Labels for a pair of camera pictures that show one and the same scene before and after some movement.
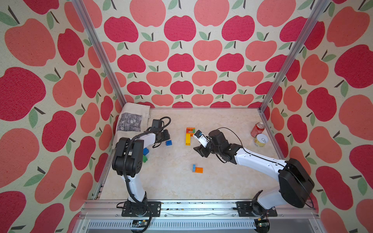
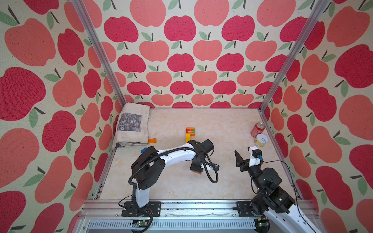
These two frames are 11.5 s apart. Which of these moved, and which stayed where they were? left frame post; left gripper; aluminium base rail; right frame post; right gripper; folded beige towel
Moved: left gripper; right gripper
Stayed: folded beige towel; right frame post; left frame post; aluminium base rail
